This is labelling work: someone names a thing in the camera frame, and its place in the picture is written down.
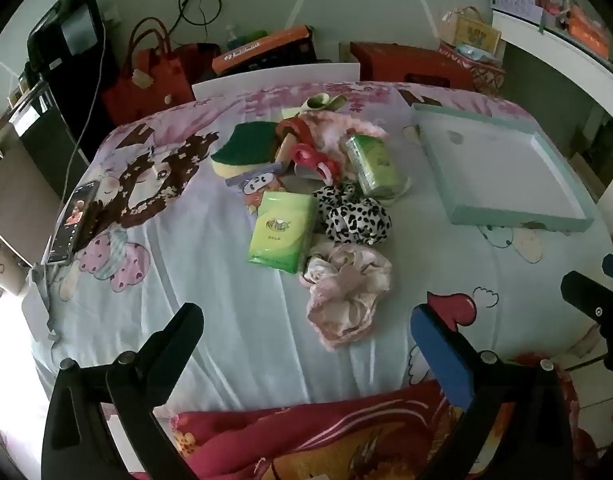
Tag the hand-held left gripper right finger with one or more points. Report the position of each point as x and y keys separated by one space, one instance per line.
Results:
x=439 y=355

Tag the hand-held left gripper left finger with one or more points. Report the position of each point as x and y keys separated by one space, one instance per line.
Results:
x=181 y=330

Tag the pink floral scrunchie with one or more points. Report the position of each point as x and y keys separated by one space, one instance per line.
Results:
x=344 y=295

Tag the pale green shallow box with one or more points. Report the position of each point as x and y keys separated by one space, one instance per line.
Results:
x=496 y=165

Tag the leopard print scrunchie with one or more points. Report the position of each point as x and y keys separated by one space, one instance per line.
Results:
x=356 y=220

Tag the purple cartoon wipes packet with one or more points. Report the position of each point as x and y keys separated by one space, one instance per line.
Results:
x=259 y=182

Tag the green and yellow sponge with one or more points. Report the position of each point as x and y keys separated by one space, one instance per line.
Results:
x=246 y=145

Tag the round wooden piece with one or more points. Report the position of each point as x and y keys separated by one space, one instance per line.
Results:
x=288 y=150

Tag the red and pink hair clip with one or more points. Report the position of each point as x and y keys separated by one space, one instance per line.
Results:
x=309 y=157

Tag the pink fuzzy sock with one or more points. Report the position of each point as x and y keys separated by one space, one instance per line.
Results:
x=346 y=127

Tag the cartoon printed bed sheet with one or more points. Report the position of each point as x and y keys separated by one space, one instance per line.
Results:
x=211 y=300

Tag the black smartphone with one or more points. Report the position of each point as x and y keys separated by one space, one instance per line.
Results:
x=74 y=225

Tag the white curved shelf board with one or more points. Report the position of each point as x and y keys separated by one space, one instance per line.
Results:
x=546 y=52

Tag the dark cabinet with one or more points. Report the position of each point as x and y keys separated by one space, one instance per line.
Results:
x=46 y=145

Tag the small red plastic piece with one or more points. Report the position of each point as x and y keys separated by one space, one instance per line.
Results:
x=291 y=129

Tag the patterned storage basket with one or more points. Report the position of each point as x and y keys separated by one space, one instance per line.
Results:
x=481 y=75

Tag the orange box on shelf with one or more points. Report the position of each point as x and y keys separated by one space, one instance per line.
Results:
x=589 y=32

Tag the red gift bag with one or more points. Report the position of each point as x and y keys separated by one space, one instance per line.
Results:
x=146 y=85

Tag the light blue wipes pack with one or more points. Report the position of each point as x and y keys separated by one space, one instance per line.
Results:
x=474 y=52

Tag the white bed footboard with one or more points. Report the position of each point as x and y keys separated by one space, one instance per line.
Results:
x=266 y=77

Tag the light green bow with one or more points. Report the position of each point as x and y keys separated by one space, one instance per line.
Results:
x=319 y=101

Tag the dark red bag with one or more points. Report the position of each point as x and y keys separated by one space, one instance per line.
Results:
x=196 y=60

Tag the large red box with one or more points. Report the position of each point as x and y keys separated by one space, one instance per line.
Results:
x=411 y=62

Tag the orange lidded box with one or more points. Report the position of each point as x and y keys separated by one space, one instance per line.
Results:
x=266 y=45

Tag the green plastic object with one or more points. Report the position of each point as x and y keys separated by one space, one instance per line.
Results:
x=254 y=36

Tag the black screen device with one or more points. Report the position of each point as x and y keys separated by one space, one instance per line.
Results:
x=71 y=30

